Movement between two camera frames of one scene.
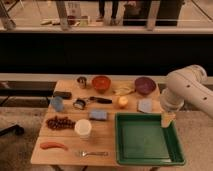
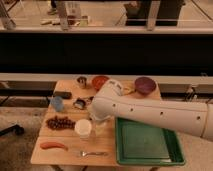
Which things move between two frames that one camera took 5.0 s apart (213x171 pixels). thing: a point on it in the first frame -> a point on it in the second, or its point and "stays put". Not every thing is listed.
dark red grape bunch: x=57 y=123 stays put
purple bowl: x=144 y=85 stays put
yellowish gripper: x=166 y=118 -> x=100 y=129
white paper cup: x=83 y=128 stays put
